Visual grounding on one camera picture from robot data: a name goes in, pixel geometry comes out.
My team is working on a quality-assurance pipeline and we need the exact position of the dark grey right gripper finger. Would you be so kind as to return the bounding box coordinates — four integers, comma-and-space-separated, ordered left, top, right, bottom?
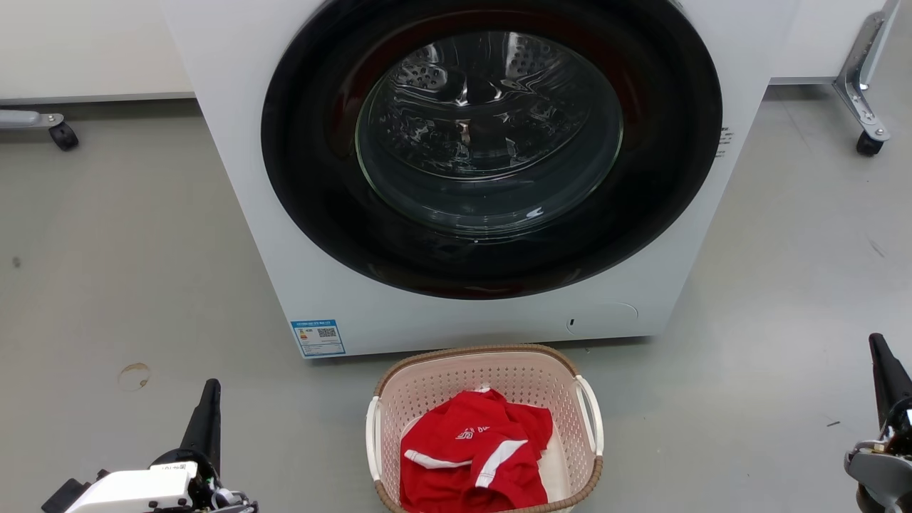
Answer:
868, 333, 912, 428

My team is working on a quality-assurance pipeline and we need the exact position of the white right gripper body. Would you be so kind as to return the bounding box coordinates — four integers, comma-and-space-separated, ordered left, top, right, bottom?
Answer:
844, 403, 912, 513

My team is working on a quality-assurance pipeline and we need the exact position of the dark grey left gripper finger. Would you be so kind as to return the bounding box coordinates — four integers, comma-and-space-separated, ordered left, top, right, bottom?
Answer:
178, 378, 222, 475

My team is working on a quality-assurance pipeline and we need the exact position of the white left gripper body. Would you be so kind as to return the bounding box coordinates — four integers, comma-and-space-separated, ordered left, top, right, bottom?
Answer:
64, 447, 257, 513

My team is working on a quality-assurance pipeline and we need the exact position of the pink perforated laundry basket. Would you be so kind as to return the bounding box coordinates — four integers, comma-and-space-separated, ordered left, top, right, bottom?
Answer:
366, 344, 605, 513

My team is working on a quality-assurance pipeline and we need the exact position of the blue energy label sticker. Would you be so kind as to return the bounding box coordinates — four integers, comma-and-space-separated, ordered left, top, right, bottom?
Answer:
291, 319, 347, 358

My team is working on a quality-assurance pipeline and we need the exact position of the red shirt with white stripes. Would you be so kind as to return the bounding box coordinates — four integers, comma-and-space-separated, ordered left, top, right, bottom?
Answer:
399, 388, 554, 513

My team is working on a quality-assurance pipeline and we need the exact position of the black round washer door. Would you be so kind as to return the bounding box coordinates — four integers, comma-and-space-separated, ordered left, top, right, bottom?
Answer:
261, 0, 723, 300

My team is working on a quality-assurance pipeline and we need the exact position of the white front-load washing machine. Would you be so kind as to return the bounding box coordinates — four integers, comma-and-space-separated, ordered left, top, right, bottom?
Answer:
158, 0, 800, 359

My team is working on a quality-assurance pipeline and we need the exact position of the grey metal frame leg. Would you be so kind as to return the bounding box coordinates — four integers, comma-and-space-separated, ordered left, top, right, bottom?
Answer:
0, 109, 66, 130
832, 0, 902, 142

